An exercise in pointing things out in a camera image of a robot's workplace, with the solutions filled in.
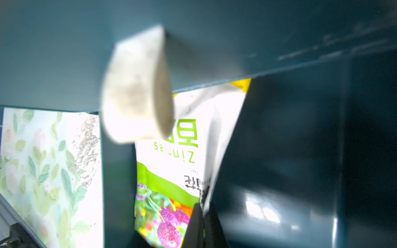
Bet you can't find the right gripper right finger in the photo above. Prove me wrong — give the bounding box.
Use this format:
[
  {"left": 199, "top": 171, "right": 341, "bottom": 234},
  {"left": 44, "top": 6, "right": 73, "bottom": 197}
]
[{"left": 204, "top": 203, "right": 228, "bottom": 248}]

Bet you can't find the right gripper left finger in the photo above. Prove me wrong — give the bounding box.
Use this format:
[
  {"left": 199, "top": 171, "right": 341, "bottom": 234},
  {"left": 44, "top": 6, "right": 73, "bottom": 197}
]
[{"left": 181, "top": 203, "right": 204, "bottom": 248}]

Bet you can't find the green zinnia seed bag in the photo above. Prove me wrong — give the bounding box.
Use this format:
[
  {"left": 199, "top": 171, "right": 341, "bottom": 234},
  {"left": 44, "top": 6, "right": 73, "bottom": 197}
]
[{"left": 134, "top": 79, "right": 251, "bottom": 248}]

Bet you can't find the teal bottom drawer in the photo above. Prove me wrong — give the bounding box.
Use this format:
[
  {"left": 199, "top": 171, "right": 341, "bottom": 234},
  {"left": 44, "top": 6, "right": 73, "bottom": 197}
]
[{"left": 99, "top": 49, "right": 397, "bottom": 248}]

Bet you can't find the teal plastic drawer cabinet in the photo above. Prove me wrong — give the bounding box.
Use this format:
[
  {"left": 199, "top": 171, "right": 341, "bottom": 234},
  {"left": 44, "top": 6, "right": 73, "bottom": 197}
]
[{"left": 1, "top": 1, "right": 397, "bottom": 112}]

